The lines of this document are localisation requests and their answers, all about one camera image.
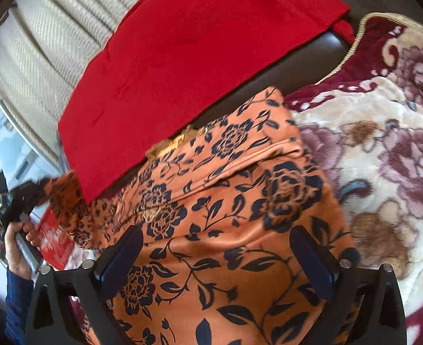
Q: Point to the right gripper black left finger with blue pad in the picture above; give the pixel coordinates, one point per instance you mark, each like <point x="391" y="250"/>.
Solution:
<point x="50" y="318"/>

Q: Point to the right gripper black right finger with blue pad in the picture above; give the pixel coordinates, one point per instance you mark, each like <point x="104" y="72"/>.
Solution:
<point x="363" y="304"/>

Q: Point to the orange floral patterned garment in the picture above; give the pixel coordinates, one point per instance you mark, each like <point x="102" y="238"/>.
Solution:
<point x="215" y="213"/>

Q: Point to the dark blue sleeve forearm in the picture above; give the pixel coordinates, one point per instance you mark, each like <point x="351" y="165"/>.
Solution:
<point x="18" y="301"/>

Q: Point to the person's left hand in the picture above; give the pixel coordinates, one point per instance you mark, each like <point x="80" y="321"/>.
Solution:
<point x="16" y="262"/>

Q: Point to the white framed window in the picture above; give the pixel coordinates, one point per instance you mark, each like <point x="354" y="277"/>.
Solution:
<point x="20" y="160"/>

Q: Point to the red snack bag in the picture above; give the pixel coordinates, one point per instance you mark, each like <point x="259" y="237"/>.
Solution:
<point x="56" y="244"/>

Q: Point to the cream patterned curtain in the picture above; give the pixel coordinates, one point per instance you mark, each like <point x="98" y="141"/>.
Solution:
<point x="45" y="46"/>

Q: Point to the floral plush blanket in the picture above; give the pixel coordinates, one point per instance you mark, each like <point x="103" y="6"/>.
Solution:
<point x="363" y="123"/>

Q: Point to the red cloth on sofa back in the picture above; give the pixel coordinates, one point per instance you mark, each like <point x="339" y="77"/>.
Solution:
<point x="169" y="61"/>

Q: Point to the dark brown leather sofa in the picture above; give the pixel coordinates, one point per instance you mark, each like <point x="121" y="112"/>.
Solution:
<point x="309" y="63"/>

